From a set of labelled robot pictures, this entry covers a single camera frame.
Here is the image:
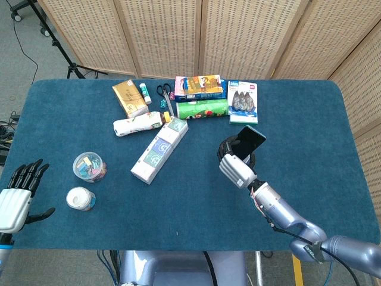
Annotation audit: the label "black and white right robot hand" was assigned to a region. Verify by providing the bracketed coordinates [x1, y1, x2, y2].
[217, 133, 259, 189]

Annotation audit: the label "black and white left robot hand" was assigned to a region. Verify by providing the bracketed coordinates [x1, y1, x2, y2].
[0, 158, 56, 234]

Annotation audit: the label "black smartphone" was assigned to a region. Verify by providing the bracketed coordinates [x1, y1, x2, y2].
[234, 125, 267, 161]

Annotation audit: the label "black tripod stand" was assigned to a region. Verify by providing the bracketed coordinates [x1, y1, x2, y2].
[26, 0, 108, 79]

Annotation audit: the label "black wheeled stand base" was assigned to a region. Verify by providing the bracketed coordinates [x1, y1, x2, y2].
[8, 0, 51, 37]

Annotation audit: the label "blue table mat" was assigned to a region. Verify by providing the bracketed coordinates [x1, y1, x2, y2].
[0, 78, 376, 251]

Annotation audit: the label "white lidded jar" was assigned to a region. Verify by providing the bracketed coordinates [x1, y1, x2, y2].
[65, 186, 96, 212]

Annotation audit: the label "green cartoon cylinder case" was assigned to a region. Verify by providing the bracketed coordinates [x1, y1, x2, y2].
[176, 100, 229, 120]

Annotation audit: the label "correction tape blister pack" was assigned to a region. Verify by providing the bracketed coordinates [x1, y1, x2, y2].
[227, 80, 259, 119]

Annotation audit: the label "blue flat box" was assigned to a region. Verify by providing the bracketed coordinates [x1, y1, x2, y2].
[174, 79, 227, 104]

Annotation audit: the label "long white box blue squares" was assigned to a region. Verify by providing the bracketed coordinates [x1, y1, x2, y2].
[130, 116, 189, 185]

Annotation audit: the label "clear jar of binder clips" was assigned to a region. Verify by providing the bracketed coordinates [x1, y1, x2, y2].
[72, 151, 108, 183]

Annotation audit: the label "tea bottle with yellow cap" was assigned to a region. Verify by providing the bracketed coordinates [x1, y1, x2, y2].
[148, 110, 174, 130]

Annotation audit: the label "colourful cartoon picture box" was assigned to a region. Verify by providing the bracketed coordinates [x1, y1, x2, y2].
[174, 74, 224, 97]

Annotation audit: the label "metal table leg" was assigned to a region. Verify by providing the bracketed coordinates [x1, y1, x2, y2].
[254, 250, 264, 286]

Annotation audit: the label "blue-grey robot torso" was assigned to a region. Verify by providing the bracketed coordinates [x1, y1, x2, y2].
[118, 250, 249, 286]

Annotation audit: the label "white floral fabric pouch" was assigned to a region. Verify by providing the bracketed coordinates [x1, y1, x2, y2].
[113, 112, 157, 138]

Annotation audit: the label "white glue stick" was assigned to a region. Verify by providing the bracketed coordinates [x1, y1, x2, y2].
[139, 83, 152, 105]

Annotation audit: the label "gold tissue pack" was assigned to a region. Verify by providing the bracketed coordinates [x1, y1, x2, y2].
[111, 78, 149, 119]

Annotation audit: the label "woven wooden folding screen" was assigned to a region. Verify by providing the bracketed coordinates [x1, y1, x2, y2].
[37, 0, 381, 245]

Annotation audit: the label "black cable pile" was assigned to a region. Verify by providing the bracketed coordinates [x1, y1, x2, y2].
[0, 110, 20, 167]

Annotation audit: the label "thick black torso cable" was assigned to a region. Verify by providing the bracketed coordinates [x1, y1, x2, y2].
[203, 251, 218, 286]

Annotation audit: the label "black handled scissors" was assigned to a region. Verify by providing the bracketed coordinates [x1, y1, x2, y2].
[156, 83, 175, 117]

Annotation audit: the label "blue cable bundle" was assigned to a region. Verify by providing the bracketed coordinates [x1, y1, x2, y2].
[96, 250, 121, 286]

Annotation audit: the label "thin black floor cable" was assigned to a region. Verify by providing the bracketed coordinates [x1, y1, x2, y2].
[13, 17, 39, 77]

